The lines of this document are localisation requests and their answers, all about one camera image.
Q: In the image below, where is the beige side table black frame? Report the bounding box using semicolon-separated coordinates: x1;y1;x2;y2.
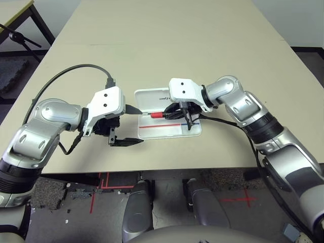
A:
0;0;56;54

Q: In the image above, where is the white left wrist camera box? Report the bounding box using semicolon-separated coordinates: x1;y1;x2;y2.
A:
81;86;127;138

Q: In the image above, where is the black foam mat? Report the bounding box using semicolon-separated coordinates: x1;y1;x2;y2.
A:
0;58;30;96

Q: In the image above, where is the grey right robot leg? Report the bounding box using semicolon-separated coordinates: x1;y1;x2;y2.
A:
184;178;231;228

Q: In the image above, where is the grey left robot leg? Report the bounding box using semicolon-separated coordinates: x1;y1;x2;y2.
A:
122;180;155;243

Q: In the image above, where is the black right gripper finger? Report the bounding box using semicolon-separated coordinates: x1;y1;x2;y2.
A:
164;103;182;114
165;112;188;120

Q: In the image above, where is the grey robot leg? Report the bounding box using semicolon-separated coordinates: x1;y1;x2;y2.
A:
184;178;231;228
122;180;155;243

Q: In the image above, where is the white plastic pencil case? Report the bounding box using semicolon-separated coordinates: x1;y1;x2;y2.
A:
134;87;203;140

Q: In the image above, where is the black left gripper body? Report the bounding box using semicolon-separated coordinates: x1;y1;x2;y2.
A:
95;115;121;146

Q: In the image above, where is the black table underframe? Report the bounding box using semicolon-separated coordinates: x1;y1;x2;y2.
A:
37;166;271;188

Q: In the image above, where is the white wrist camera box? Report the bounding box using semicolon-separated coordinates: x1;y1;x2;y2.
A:
168;77;213;112
81;86;127;138

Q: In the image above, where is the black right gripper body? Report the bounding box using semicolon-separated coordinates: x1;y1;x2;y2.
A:
178;100;203;131

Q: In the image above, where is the black tripod stand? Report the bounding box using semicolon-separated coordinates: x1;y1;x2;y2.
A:
0;24;43;63

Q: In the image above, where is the blue-grey foot pedal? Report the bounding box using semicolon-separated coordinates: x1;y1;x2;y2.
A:
282;224;299;240

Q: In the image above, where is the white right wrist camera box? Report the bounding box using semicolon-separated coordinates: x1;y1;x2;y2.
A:
168;77;213;112

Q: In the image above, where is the grey robot torso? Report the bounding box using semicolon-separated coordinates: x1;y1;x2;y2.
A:
126;225;256;243

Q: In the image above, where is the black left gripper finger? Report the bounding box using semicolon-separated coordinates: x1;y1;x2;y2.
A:
112;138;144;147
125;104;143;115

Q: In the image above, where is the white perforated shoe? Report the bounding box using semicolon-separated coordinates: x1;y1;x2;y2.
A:
297;231;314;243

